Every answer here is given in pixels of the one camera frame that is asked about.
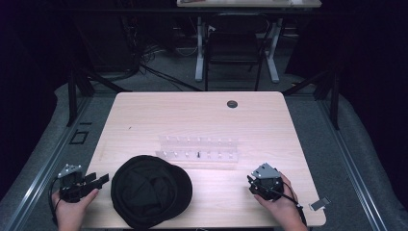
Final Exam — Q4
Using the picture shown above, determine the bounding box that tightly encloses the white-legged desk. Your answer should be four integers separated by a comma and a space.
176, 0, 322, 85

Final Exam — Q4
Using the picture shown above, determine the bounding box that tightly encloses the person's left hand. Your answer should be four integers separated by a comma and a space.
51, 188, 100, 231

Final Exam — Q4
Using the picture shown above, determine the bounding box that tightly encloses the black hat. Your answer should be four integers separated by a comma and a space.
110, 154, 193, 230

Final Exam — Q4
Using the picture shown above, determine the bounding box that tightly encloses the small grey metal clip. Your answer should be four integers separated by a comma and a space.
309, 195, 332, 212

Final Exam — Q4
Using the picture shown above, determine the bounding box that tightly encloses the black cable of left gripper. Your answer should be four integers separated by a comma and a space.
47, 177, 63, 226

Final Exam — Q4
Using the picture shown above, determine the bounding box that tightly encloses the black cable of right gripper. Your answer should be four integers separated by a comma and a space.
265, 187, 308, 227

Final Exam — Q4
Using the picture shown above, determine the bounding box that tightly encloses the grey aluminium rail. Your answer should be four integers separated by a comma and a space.
2, 95, 94, 231
316, 97, 390, 231

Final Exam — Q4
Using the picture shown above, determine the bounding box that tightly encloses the clear acrylic peg rack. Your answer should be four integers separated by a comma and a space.
155, 135, 241, 165

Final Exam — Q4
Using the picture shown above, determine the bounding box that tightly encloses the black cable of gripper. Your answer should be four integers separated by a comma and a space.
265, 187, 308, 227
47, 177, 63, 226

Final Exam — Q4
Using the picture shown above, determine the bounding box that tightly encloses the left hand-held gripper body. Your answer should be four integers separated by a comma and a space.
57, 164, 89, 204

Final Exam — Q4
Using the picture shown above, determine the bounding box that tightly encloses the bundle of black floor cables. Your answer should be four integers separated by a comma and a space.
119, 15, 204, 93

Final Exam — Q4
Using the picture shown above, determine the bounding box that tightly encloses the black metal stand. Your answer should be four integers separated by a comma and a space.
64, 62, 133, 128
281, 65, 342, 131

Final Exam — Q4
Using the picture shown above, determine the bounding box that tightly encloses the person's right hand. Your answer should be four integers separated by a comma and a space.
253, 172, 310, 231

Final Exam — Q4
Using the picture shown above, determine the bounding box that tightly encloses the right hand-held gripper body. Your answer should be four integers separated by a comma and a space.
246, 162, 286, 202

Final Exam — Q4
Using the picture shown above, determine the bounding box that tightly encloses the black chair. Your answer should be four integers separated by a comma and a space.
204, 12, 269, 92

